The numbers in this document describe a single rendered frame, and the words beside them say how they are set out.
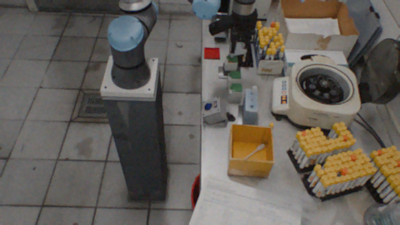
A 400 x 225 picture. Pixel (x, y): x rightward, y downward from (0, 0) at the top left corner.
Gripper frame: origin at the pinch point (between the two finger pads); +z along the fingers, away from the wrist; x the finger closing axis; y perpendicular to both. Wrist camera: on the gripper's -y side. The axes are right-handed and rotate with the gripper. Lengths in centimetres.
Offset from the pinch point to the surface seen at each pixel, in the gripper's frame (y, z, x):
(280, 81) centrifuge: 19.4, 5.3, -7.9
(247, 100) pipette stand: 4.9, -0.3, -23.0
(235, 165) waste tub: -0.3, 3.6, -46.3
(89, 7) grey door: -108, 91, 163
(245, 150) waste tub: 4.2, 8.9, -37.4
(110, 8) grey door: -89, 91, 163
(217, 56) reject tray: -4.0, 9.6, 10.0
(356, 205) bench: 37, 10, -55
